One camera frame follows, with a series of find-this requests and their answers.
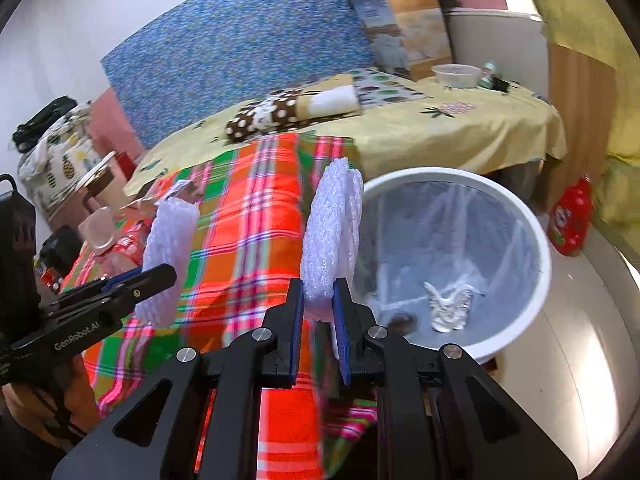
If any black bag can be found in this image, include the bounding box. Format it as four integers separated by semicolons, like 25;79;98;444
11;96;78;153

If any pineapple print bag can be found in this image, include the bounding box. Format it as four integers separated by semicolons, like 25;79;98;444
17;102;103;221

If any pink red plastic packet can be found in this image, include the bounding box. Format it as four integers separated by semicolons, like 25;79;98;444
97;210;156;271

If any wooden board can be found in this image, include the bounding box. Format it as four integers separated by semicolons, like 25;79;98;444
542;42;617;211

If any white cabinet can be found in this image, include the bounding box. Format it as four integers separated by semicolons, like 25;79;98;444
445;6;551;106

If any red detergent bottle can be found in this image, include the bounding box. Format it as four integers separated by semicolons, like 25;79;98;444
546;174;594;257

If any white foam fruit net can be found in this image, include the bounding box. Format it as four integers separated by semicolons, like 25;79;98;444
300;157;365;323
134;195;201;328

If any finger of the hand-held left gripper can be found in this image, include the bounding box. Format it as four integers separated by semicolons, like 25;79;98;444
45;263;179;322
57;266;145;301

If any white crumpled paper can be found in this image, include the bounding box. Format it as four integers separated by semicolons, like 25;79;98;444
424;281;476;333

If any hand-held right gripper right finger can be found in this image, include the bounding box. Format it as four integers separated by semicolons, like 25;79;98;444
332;277;593;480

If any white round bin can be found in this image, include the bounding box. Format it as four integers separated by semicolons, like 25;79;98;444
350;166;552;365

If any yellow green curtain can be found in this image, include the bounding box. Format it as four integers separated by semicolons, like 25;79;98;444
515;0;640;241

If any person's left hand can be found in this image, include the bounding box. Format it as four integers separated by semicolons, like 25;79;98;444
2;355;98;448

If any quilt package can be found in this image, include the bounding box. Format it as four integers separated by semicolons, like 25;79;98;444
341;0;458;82

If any black box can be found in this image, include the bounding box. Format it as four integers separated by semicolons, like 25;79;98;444
36;225;83;293

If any plaid tablecloth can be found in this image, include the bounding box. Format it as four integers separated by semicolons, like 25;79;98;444
60;132;381;480

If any brown polka dot pillow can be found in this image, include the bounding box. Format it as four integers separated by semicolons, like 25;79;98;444
225;85;362;145

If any yellow bedsheet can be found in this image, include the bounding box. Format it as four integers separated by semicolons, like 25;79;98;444
122;67;568;198

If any dark scrap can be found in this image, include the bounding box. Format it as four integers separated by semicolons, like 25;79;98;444
385;312;418;336

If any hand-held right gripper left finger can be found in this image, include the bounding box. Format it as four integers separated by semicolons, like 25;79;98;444
52;277;306;480

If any blue patterned headboard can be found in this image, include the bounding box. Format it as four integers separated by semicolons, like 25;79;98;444
100;0;396;151

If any clear plastic cup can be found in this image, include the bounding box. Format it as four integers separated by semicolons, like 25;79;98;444
77;206;117;256

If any grey pineapple print cloth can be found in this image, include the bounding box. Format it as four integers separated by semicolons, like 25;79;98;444
350;67;431;108

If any clear plastic bin liner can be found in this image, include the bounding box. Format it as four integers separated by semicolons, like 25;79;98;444
362;180;543;348

